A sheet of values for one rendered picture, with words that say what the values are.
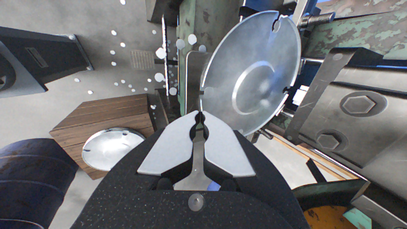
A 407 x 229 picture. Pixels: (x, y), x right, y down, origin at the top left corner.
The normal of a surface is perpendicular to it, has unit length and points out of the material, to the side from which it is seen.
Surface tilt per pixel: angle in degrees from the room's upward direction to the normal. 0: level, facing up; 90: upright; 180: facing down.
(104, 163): 0
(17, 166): 92
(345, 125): 90
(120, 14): 0
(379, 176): 90
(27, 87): 0
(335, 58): 90
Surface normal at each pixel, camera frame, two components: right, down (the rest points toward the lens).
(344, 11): -0.74, 0.25
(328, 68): -0.90, 0.12
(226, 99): 0.42, 0.47
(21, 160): 0.46, -0.86
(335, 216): 0.10, -0.88
